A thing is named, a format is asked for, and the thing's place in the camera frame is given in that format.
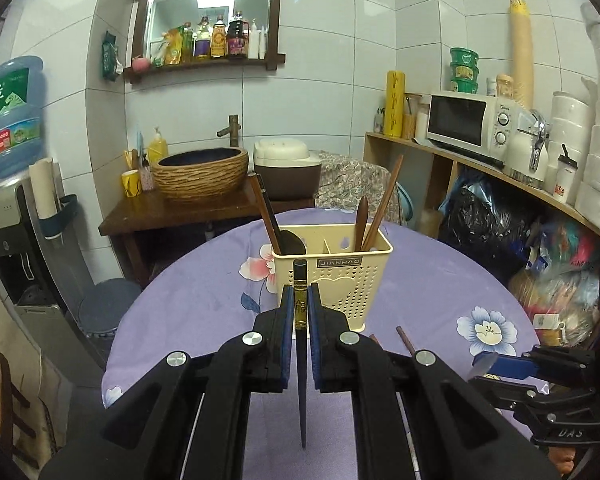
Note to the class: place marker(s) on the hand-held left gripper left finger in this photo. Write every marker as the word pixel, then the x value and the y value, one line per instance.
pixel 286 345

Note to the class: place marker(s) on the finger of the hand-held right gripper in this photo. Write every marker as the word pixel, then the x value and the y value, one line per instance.
pixel 520 366
pixel 515 395

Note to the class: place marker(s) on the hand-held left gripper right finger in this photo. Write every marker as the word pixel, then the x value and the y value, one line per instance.
pixel 314 350

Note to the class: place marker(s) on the black chopstick gold band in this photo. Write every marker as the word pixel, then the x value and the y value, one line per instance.
pixel 301 310
pixel 267 207

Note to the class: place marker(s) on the cream plastic utensil holder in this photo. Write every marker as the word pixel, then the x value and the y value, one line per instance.
pixel 340 290

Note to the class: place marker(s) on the brown wooden spoon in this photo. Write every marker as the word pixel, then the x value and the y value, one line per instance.
pixel 362 215

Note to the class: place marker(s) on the pile of colourful plastic bags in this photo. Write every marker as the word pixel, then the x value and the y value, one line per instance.
pixel 560 290

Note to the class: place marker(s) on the purple floral tablecloth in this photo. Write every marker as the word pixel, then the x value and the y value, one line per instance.
pixel 190 300

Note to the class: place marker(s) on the black plastic bag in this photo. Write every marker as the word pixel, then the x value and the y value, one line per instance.
pixel 485 230

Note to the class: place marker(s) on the floral cloth covered chair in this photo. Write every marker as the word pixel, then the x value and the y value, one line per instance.
pixel 345 185

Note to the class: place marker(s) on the blue plastic basin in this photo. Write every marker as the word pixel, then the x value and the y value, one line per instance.
pixel 405 202

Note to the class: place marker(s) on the white brown rice cooker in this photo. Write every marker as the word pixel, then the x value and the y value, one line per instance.
pixel 287 170

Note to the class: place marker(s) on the grey plastic stool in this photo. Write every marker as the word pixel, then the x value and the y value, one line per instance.
pixel 110 310

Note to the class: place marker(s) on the woven basin sink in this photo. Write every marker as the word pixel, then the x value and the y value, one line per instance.
pixel 200 177

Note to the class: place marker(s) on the white tumbler red print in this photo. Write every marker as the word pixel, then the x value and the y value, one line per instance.
pixel 565 180

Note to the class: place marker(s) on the dark wooden vanity table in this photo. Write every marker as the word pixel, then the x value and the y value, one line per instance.
pixel 140 215

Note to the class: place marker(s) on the light wooden shelf unit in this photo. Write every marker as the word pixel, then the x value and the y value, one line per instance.
pixel 385 160

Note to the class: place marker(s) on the white thermos kettle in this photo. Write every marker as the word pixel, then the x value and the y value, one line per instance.
pixel 525 155

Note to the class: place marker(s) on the bamboo style faucet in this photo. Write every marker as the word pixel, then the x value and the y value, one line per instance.
pixel 232 130

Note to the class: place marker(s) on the yellow cup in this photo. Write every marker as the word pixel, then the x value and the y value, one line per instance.
pixel 131 185

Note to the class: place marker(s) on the yellow soap bottle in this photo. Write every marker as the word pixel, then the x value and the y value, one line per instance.
pixel 157 150

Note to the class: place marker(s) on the glass storage jar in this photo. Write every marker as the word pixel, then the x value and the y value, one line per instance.
pixel 412 120

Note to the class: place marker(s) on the blue cup holder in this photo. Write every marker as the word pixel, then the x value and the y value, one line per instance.
pixel 70 210

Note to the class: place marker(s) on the white microwave oven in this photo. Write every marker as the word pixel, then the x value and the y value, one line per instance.
pixel 460 117

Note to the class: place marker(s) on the yellow printed roll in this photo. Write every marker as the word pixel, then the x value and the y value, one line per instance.
pixel 395 105

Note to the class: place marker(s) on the dark wooden chair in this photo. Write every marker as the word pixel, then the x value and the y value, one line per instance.
pixel 12 405

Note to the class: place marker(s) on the white paper cup sleeve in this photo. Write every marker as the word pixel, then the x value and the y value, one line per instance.
pixel 44 185

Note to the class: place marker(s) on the stack of green bowls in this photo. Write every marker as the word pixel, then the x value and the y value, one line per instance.
pixel 464 70

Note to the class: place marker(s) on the tall paper cup stack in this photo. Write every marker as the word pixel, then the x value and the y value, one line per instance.
pixel 521 55

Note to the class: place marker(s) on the row of condiment bottles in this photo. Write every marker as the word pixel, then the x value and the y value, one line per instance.
pixel 215 40

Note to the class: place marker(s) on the white water dispenser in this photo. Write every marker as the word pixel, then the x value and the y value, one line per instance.
pixel 0 210

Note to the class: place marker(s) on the pink round container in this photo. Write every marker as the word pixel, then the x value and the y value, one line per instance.
pixel 141 63

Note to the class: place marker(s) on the green hanging packet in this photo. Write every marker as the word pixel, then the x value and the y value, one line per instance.
pixel 111 55

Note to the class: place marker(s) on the wooden framed mirror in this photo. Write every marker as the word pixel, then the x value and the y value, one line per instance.
pixel 205 5

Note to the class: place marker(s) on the blue water jug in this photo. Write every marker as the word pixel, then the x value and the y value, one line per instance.
pixel 12 110

